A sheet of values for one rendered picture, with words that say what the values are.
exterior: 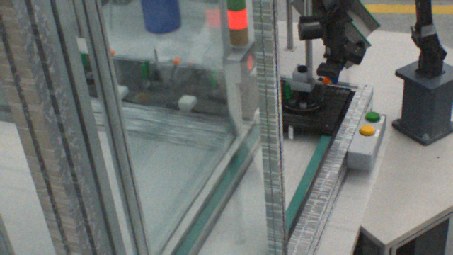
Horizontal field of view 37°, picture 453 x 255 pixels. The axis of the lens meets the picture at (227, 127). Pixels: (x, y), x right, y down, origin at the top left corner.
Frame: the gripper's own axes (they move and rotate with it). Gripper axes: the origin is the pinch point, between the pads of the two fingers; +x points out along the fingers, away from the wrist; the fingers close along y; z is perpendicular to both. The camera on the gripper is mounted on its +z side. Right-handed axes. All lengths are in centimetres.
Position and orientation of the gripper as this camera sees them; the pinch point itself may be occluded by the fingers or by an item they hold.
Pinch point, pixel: (335, 73)
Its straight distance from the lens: 199.4
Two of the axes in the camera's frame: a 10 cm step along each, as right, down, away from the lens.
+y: 3.7, -5.5, 7.5
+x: 0.9, 8.2, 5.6
